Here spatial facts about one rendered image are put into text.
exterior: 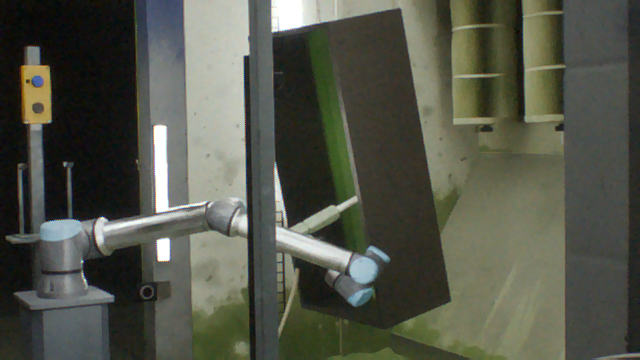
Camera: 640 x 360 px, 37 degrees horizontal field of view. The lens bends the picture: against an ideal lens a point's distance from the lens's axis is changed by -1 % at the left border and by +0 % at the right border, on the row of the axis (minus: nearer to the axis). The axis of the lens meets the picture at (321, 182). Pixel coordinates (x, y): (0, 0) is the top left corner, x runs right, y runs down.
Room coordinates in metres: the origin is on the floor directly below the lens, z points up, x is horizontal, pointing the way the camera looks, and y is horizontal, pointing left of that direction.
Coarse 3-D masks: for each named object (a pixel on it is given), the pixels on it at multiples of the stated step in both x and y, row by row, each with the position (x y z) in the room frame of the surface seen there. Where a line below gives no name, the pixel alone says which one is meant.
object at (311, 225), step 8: (352, 200) 3.68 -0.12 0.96; (328, 208) 3.63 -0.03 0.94; (336, 208) 3.63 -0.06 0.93; (344, 208) 3.66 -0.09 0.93; (312, 216) 3.60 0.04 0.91; (320, 216) 3.60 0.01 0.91; (328, 216) 3.60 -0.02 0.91; (336, 216) 3.63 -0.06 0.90; (304, 224) 3.57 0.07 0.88; (312, 224) 3.56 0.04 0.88; (320, 224) 3.59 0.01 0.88; (304, 232) 3.54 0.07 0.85; (312, 232) 3.58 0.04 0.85; (296, 264) 3.65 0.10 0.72
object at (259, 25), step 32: (256, 0) 2.49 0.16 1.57; (256, 32) 2.49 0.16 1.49; (256, 64) 2.49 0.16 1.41; (256, 96) 2.49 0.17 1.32; (256, 128) 2.49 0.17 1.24; (256, 160) 2.50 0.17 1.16; (256, 192) 2.50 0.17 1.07; (256, 224) 2.50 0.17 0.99; (256, 256) 2.51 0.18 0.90; (256, 288) 2.51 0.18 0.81; (256, 320) 2.52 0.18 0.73; (256, 352) 2.52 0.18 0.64
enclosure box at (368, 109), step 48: (288, 48) 4.11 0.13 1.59; (336, 48) 3.52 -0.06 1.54; (384, 48) 3.65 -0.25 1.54; (288, 96) 4.11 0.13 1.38; (336, 96) 4.18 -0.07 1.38; (384, 96) 3.65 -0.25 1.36; (288, 144) 4.11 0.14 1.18; (336, 144) 4.25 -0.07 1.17; (384, 144) 3.64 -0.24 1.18; (288, 192) 4.11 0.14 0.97; (336, 192) 4.25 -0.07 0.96; (384, 192) 3.64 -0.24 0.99; (336, 240) 4.24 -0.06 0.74; (384, 240) 3.64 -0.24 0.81; (432, 240) 3.78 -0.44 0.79; (384, 288) 3.64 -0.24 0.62; (432, 288) 3.78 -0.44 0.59
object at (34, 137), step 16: (32, 48) 4.30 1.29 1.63; (32, 144) 4.30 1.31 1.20; (32, 160) 4.30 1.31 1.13; (32, 176) 4.30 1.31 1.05; (32, 192) 4.30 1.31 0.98; (32, 208) 4.30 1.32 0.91; (32, 224) 4.30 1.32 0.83; (32, 256) 4.32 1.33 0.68; (32, 272) 4.33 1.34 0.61; (32, 288) 4.33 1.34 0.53
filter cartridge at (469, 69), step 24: (456, 0) 4.78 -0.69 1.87; (480, 0) 4.72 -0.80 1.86; (504, 0) 4.71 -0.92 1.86; (456, 24) 4.79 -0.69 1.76; (480, 24) 4.71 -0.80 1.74; (504, 24) 4.71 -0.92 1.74; (456, 48) 4.80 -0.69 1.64; (480, 48) 4.73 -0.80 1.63; (504, 48) 4.72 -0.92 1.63; (456, 72) 4.81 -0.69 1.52; (480, 72) 4.72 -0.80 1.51; (504, 72) 4.72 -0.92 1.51; (456, 96) 4.81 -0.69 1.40; (480, 96) 4.72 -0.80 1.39; (504, 96) 4.72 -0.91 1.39; (456, 120) 4.81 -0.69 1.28; (480, 120) 4.70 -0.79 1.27; (504, 120) 4.71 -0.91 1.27
